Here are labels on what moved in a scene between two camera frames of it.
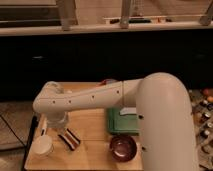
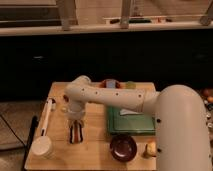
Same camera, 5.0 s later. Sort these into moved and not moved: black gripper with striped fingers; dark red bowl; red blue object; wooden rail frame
Moved: black gripper with striped fingers
Not moved: dark red bowl; wooden rail frame; red blue object
